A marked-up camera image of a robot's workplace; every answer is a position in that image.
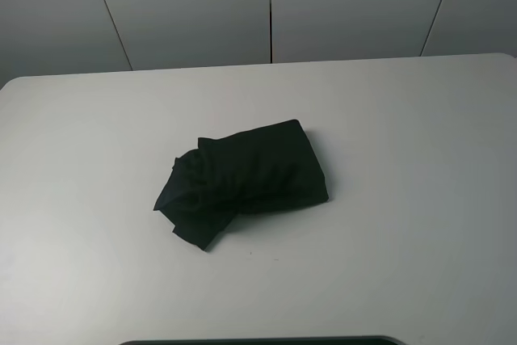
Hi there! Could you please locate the black printed t-shirt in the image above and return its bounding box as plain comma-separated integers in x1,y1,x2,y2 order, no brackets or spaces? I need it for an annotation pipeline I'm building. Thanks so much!
153,120,329,250

